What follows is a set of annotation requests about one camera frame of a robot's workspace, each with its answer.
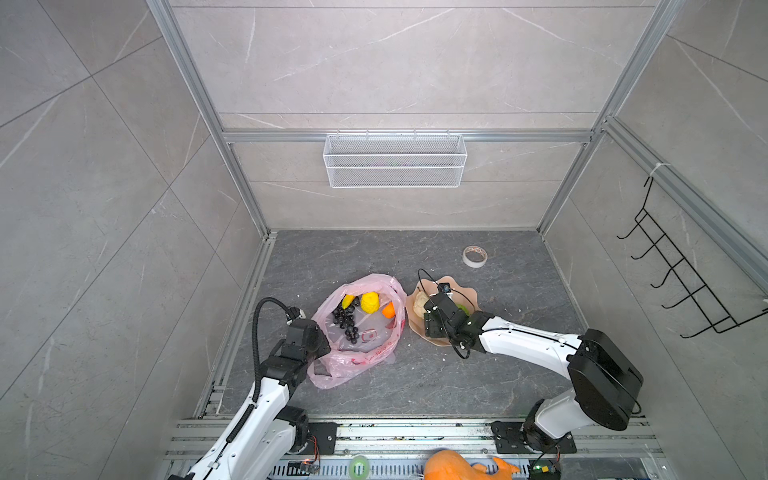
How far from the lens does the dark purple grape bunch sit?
92 cm

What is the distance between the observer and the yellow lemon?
3.11 ft

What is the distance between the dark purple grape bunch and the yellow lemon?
0.03 m
